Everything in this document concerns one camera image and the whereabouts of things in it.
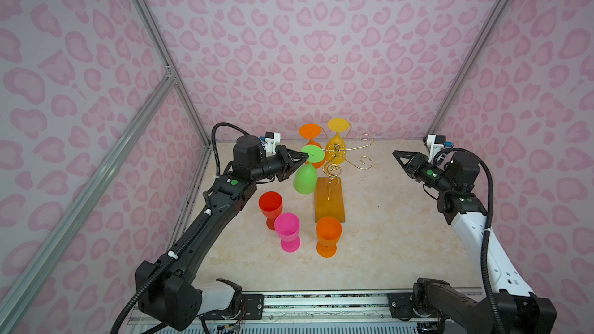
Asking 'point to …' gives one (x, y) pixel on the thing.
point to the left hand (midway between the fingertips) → (310, 152)
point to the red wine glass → (271, 205)
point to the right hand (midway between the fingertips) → (397, 153)
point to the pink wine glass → (288, 226)
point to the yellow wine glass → (336, 148)
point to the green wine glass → (305, 175)
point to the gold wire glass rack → (332, 181)
